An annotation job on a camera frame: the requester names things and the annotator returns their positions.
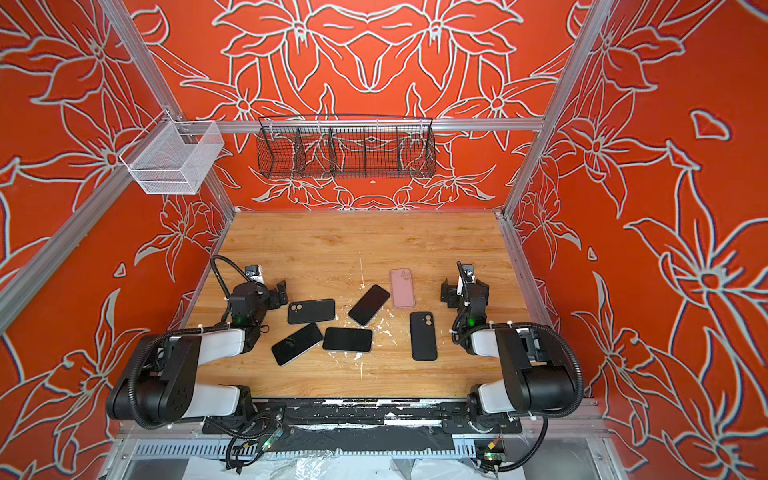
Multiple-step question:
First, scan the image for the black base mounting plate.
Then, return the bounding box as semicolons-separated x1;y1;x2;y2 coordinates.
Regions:
213;397;522;434

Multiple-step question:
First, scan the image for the black smartphone tilted front-left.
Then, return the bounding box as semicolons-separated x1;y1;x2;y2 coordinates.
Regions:
271;323;323;366

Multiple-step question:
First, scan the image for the pink phone case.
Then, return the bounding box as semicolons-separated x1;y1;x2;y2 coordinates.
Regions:
390;268;416;309

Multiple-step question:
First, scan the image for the black wire basket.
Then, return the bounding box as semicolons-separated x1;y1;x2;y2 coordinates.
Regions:
256;115;437;180

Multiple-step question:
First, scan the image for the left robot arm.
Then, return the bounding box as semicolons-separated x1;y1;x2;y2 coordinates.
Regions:
106;281;289;430

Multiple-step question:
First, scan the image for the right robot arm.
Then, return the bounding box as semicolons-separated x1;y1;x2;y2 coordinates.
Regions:
440;280;584;427

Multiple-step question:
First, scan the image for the white mesh basket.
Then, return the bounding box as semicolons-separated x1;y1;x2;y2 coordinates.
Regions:
120;120;224;195

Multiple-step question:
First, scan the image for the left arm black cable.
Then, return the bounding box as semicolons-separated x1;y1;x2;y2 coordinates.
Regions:
209;254;253;301

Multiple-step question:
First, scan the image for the aluminium frame rail back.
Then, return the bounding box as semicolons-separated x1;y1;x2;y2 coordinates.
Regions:
176;117;544;134

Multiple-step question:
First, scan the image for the black smartphone front centre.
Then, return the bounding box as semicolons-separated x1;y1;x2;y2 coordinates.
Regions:
322;327;373;353

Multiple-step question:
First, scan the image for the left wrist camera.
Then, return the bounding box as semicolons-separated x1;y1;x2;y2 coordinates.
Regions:
244;265;264;284

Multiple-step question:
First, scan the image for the black smartphone picked up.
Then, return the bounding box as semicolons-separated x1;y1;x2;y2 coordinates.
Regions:
348;284;390;326

